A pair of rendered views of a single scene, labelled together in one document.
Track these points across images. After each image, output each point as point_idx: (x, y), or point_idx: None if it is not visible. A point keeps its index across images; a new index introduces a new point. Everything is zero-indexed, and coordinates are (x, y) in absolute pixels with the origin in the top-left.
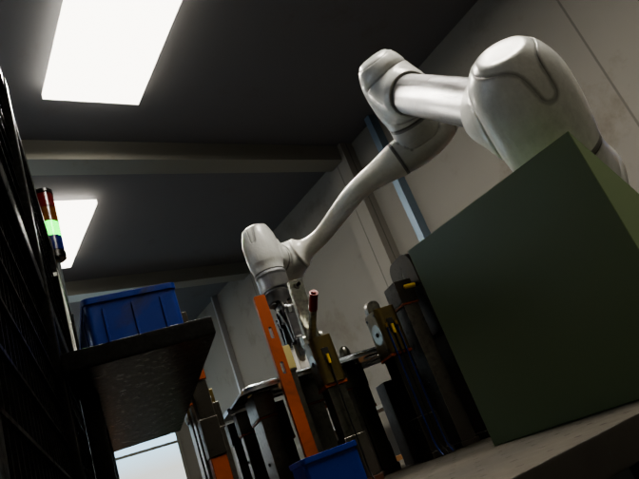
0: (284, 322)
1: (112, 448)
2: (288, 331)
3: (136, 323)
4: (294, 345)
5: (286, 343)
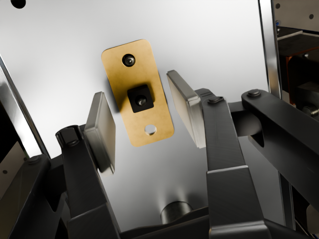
0: (74, 218)
1: None
2: (90, 177)
3: None
4: (84, 134)
5: (209, 118)
